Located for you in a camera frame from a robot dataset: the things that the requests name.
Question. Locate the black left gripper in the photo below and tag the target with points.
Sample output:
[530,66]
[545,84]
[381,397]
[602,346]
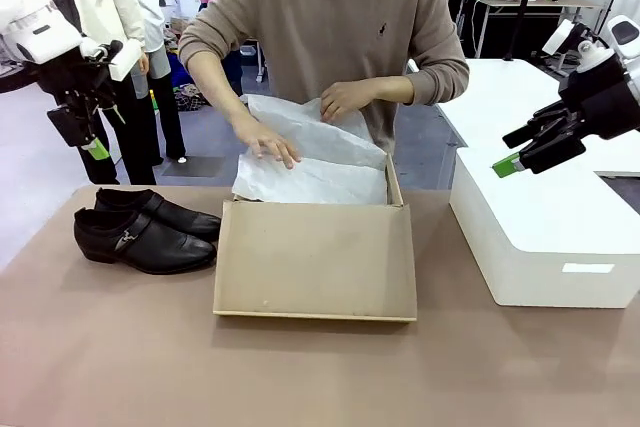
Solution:
[75,79]

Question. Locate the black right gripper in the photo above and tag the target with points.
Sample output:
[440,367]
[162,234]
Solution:
[605,97]

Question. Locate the black leather shoe with buckle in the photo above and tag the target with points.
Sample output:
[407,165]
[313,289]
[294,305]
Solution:
[145,244]

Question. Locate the white tissue paper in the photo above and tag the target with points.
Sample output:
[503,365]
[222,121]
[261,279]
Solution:
[320,157]

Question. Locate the brown cardboard shoe box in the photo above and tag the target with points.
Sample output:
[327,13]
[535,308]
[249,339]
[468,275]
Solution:
[315,257]

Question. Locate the person's right forearm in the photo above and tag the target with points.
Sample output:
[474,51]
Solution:
[220,82]

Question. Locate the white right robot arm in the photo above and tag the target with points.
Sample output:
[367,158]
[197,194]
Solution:
[625,34]

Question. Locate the person's left forearm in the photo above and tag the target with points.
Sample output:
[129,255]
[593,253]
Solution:
[395,89]

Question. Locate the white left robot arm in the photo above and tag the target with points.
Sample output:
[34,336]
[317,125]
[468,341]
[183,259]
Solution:
[35,39]

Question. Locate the white foam box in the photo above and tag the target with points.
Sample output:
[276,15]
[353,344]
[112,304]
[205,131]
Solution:
[550,227]

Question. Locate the person's right hand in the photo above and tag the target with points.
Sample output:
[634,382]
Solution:
[270,144]

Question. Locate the person's left hand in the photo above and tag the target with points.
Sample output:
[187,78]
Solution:
[345,99]

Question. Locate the white table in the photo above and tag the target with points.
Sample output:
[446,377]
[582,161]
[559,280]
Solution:
[500,97]

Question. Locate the pile of colourful clothes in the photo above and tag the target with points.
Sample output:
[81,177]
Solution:
[187,92]

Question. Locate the dark floor mat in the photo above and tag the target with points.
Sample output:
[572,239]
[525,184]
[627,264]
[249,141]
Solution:
[195,167]

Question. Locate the brown background table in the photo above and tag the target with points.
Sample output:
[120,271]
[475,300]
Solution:
[540,3]

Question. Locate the white label sticker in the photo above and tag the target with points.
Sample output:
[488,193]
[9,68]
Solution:
[587,268]

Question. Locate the person in beige sweater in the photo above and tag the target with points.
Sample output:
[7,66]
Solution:
[325,22]

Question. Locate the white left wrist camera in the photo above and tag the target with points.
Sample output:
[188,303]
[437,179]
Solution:
[125,59]

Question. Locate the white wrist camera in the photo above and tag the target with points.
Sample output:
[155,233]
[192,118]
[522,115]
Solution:
[557,37]
[125,59]

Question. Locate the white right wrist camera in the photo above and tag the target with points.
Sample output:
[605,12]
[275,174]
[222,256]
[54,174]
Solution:
[557,37]

